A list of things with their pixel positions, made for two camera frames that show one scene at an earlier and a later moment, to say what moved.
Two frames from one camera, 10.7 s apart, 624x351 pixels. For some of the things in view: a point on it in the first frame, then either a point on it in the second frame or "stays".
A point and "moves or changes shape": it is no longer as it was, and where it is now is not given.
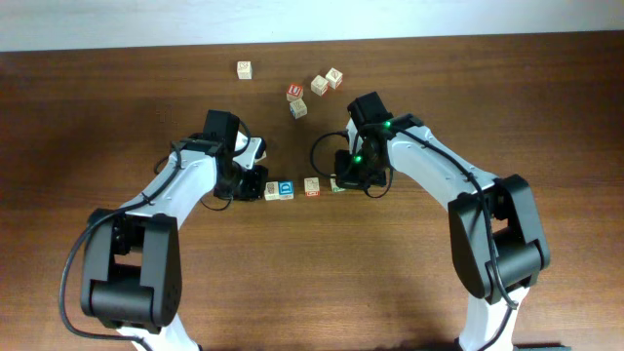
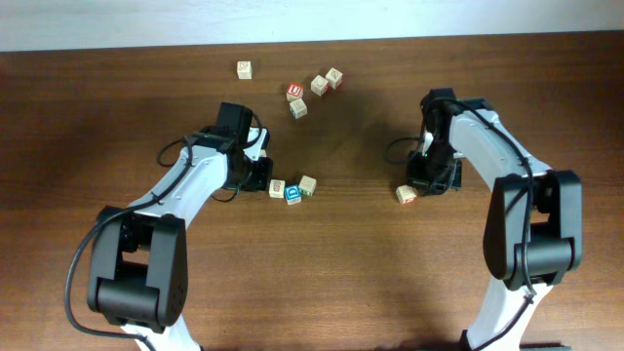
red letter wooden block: (312, 186) → (406, 194)
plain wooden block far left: (245, 70) stays
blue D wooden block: (286, 189) moves or changes shape
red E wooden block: (335, 188) → (307, 185)
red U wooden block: (294, 93) stays
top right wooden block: (334, 78) stays
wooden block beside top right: (319, 85) stays
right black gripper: (347, 178) → (418, 180)
